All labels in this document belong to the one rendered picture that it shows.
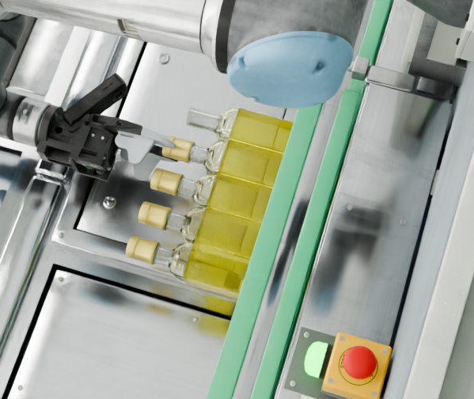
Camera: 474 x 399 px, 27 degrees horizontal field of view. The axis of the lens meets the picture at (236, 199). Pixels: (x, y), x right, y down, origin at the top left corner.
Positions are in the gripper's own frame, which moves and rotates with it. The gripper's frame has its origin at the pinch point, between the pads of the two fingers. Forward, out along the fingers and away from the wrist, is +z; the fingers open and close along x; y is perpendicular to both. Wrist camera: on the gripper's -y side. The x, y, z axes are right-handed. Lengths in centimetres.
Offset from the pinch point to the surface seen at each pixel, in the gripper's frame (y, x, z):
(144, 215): 12.3, 1.4, 0.0
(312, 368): 30.6, 20.6, 31.0
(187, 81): -17.3, -12.8, -3.9
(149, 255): 18.0, 1.6, 2.9
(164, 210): 10.8, 1.5, 2.7
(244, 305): 24.0, 13.9, 20.0
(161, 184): 6.8, 1.3, 0.8
